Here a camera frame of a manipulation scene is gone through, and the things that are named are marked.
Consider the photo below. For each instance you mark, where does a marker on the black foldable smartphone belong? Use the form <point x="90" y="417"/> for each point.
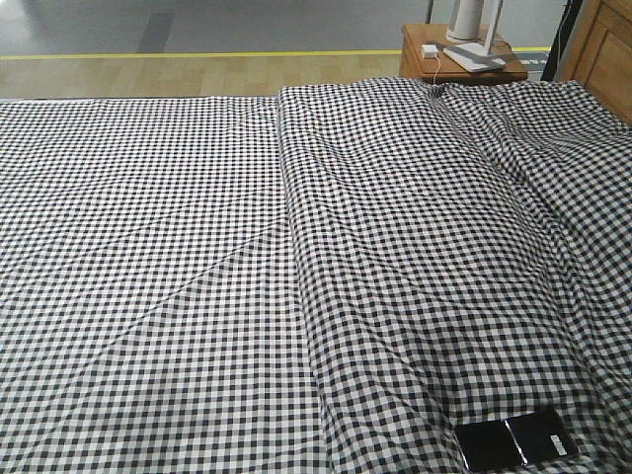
<point x="515" y="441"/>

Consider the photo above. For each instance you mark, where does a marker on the black white checkered quilt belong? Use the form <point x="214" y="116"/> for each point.
<point x="463" y="254"/>

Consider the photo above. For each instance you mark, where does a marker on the black white checkered bedsheet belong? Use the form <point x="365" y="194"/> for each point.
<point x="148" y="302"/>

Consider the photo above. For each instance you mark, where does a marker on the white charger adapter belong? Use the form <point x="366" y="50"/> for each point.
<point x="429" y="51"/>

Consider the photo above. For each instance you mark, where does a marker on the white cylindrical appliance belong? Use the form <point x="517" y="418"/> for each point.
<point x="465" y="20"/>

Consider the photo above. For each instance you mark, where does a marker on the wooden headboard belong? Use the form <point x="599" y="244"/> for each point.
<point x="599" y="54"/>

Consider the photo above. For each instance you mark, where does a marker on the black tripod leg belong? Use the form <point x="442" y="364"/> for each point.
<point x="565" y="28"/>

